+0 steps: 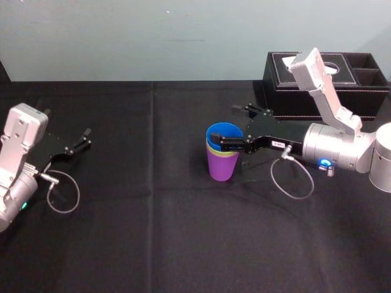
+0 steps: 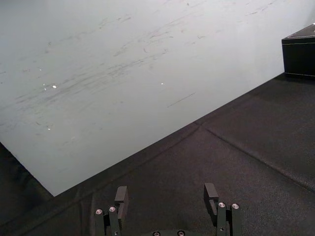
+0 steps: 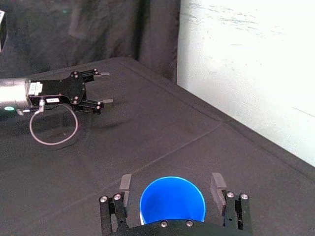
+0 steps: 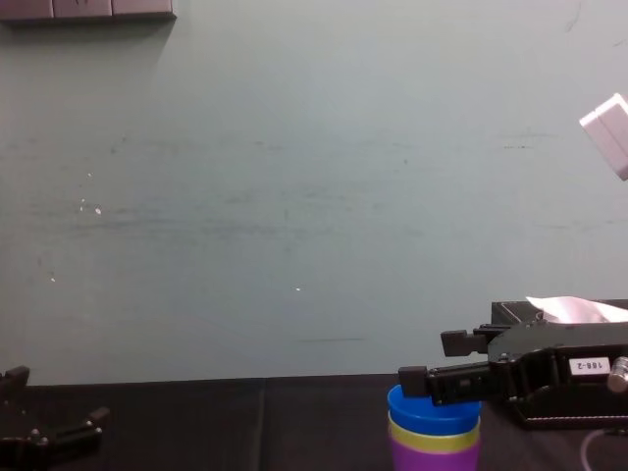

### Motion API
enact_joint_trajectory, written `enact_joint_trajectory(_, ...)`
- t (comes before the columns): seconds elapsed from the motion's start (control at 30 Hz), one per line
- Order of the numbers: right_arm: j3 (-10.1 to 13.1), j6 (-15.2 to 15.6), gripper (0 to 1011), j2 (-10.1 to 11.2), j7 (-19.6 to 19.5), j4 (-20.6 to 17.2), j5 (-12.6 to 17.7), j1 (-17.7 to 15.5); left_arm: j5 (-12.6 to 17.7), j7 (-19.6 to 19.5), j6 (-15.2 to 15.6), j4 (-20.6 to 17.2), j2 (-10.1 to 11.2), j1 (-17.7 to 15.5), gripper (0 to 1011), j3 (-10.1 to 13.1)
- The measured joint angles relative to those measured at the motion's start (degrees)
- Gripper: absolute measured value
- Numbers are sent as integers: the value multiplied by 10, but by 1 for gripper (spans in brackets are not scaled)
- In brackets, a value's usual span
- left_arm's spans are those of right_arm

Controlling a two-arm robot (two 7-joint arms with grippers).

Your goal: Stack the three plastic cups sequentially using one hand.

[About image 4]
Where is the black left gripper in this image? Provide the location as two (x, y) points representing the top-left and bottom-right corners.
(0, 365), (112, 471)

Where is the white tissue sheet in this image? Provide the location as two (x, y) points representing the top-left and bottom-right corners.
(525, 294), (628, 327)

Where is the black tissue box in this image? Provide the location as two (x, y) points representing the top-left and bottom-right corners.
(491, 296), (628, 432)

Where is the grey wall switch panel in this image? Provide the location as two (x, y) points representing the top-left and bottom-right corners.
(0, 0), (179, 24)

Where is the yellow-green plastic cup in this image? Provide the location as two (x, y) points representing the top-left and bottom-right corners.
(387, 409), (482, 454)

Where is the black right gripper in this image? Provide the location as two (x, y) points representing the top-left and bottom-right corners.
(397, 321), (628, 408)

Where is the silver cable plug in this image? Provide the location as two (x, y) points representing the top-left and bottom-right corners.
(606, 357), (628, 394)

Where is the purple plastic cup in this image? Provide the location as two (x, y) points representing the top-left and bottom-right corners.
(389, 427), (484, 471)

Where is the thin pale cable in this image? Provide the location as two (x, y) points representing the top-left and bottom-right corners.
(580, 425), (628, 471)

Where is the black table cloth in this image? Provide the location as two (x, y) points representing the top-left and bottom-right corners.
(0, 374), (628, 471)

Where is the blue plastic cup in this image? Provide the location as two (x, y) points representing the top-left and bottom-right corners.
(386, 383), (483, 436)

